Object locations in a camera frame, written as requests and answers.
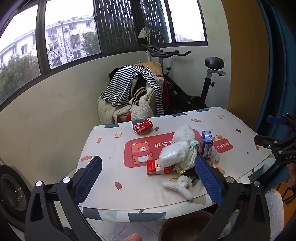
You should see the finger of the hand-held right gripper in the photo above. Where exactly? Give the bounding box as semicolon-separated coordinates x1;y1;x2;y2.
267;113;296;131
254;134;286;151

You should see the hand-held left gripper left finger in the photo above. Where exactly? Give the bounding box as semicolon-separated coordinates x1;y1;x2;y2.
24;155;103;241

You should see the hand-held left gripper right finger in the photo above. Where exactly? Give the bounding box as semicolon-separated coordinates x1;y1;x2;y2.
194;153;271;241

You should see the crushed red can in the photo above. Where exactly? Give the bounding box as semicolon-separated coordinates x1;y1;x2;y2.
132;119;154;135

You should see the red garment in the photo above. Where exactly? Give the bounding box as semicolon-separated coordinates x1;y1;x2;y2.
161;81;171;107

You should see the black exercise bike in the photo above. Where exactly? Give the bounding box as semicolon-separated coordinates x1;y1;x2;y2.
141;43;227;115

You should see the black metal window grille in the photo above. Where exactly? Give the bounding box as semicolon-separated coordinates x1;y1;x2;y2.
94;0;172;55

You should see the clear plastic wrapper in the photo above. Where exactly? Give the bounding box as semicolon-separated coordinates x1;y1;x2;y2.
208;148;221;165

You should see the dark framed window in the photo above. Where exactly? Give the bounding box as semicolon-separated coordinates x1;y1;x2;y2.
0;0;208;112

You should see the blue carton box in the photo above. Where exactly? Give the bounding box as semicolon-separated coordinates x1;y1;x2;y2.
199;130;214;160

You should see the pale crumpled cloth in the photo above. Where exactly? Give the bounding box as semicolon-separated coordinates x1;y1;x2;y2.
138;27;152;44

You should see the blue curtain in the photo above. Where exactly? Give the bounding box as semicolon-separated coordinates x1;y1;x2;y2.
254;0;296;139

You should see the white fluffy hair claw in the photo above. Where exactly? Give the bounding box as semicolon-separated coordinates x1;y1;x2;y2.
162;175;194;201

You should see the wooden door panel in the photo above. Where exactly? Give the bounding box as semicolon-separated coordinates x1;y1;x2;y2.
221;0;267;131

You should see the black yellow striped sweater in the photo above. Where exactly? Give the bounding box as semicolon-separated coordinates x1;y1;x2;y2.
128;79;148;106

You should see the fluffy blue pink cloth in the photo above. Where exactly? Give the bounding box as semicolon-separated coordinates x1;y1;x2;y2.
124;233;142;241

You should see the red cloth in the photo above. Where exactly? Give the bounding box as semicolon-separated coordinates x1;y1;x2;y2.
116;112;133;122

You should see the red cigarette box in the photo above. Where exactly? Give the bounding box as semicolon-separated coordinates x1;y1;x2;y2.
147;159;173;176

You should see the black dotted glove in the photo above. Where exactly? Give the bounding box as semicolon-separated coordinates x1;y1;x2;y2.
185;167;201;184

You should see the white fluffy cloth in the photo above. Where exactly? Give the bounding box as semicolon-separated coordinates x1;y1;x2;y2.
264;189;285;237

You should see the green white plastic bag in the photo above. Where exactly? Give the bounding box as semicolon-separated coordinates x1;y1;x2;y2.
176;144;199;172

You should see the brown waste bin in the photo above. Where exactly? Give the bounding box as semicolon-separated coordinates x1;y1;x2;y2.
159;210;220;241

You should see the bear printed table mat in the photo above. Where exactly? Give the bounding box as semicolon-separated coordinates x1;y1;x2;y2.
77;107;273;210

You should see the beige chair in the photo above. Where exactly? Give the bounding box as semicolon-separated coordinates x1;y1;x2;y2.
139;62;162;75

